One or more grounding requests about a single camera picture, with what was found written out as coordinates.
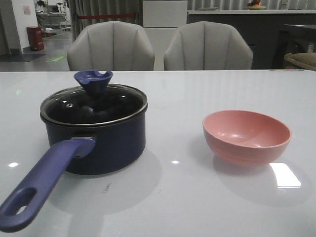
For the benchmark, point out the glass lid with blue knob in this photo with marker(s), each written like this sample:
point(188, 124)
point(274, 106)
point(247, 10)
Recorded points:
point(94, 102)

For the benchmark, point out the pink bowl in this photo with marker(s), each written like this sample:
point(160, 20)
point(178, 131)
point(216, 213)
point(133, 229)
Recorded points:
point(245, 138)

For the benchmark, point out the dark blue saucepan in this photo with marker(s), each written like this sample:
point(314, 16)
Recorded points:
point(80, 150)

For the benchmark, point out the left grey chair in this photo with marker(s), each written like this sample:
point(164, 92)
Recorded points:
point(112, 46)

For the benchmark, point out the grey chair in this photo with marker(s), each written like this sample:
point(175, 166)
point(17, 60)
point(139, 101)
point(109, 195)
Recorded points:
point(207, 46)
point(112, 46)

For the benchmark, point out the right grey chair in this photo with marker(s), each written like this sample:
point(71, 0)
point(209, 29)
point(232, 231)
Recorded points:
point(207, 46)

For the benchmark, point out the white cabinet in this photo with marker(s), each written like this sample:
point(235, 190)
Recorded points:
point(160, 19)

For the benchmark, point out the grey counter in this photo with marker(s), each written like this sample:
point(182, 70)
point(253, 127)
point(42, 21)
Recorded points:
point(260, 29)

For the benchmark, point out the red trash bin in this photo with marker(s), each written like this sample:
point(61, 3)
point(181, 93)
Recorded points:
point(35, 38)

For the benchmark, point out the fruit plate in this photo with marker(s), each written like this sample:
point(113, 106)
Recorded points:
point(255, 5)

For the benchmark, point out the tan cushion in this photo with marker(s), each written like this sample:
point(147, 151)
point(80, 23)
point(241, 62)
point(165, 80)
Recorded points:
point(305, 61)

